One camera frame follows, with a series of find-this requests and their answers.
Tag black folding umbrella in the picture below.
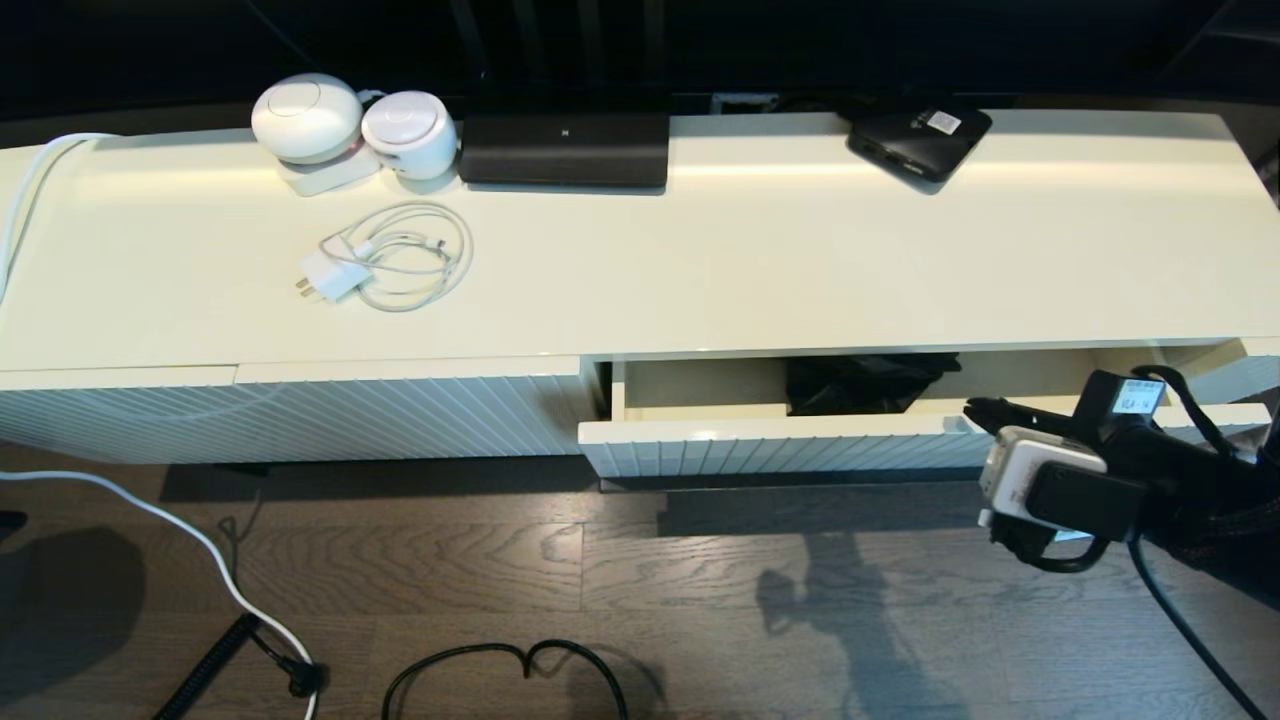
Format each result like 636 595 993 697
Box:
785 352 961 416

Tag white ribbed drawer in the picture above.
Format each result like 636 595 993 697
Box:
575 343 1273 479

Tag white ribbed TV cabinet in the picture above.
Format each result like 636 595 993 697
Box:
0 108 1280 466

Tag black set-top box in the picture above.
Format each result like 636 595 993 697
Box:
846 107 993 184

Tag black router box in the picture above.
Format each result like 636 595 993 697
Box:
460 112 671 190

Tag white ribbed cabinet front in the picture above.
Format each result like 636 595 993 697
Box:
0 365 241 465
238 357 601 461

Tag small white round device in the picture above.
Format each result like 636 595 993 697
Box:
362 91 460 182

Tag white charger plug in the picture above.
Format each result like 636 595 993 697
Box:
296 249 376 302

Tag white flat device base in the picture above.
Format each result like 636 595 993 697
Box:
279 149 383 197

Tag large white round device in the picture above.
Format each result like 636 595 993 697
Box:
251 73 365 166

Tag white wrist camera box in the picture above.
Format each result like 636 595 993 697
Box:
978 425 1148 543

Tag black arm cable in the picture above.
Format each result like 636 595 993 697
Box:
1128 538 1271 720

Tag black cable loop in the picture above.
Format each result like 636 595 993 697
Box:
382 640 629 720

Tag white coiled charging cable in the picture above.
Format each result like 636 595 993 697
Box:
322 201 475 313

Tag thick white cable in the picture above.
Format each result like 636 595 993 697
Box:
0 131 123 306
0 468 321 720

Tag black coiled cable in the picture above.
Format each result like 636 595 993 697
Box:
153 612 331 720

